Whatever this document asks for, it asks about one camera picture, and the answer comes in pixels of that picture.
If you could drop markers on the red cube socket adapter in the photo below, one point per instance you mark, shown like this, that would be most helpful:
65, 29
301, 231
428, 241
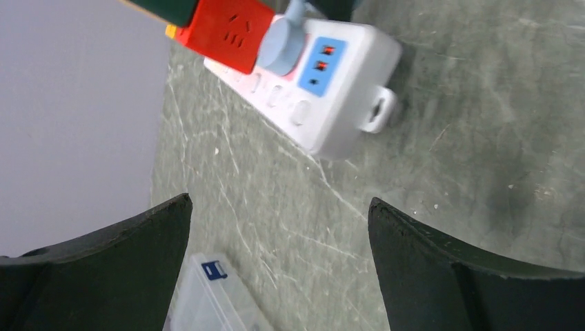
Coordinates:
229, 32

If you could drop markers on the green cube socket adapter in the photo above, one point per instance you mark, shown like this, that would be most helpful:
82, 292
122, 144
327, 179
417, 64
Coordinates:
175, 12

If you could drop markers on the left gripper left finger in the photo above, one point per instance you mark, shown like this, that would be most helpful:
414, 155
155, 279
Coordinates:
120, 277

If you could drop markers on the white power strip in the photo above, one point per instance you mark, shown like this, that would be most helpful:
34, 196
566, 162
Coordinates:
337, 91

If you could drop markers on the clear plastic screw box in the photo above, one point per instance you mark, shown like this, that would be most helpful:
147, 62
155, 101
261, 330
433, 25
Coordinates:
211, 296

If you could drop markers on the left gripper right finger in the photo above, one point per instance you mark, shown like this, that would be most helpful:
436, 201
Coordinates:
430, 280

